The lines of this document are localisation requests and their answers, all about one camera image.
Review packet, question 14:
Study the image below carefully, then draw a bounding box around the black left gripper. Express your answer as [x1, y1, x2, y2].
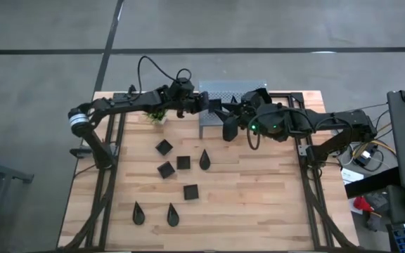
[176, 91, 213, 119]

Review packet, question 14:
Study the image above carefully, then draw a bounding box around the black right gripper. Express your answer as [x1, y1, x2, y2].
[214, 96, 264, 142]

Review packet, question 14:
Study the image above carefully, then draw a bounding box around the grey perforated metal shelf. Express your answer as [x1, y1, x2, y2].
[198, 79, 274, 140]

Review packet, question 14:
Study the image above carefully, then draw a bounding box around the green plant in white pot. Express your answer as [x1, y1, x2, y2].
[145, 109, 169, 127]

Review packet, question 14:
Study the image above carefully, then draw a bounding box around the white paper sheet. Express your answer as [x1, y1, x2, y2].
[341, 167, 365, 186]

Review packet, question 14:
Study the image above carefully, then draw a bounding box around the white blue power adapter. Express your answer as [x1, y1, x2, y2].
[352, 149, 374, 168]

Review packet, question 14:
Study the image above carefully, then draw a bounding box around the black desk beam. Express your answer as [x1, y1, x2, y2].
[344, 166, 402, 200]

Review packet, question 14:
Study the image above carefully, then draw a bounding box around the red cloth item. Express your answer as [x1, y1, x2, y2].
[352, 195, 375, 214]

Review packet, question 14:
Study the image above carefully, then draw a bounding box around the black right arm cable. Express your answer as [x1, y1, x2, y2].
[246, 121, 262, 151]

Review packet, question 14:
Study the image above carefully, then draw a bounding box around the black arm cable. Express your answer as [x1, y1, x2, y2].
[137, 55, 193, 98]
[246, 121, 262, 151]

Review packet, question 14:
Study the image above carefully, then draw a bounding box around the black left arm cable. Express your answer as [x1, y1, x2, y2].
[137, 55, 193, 98]

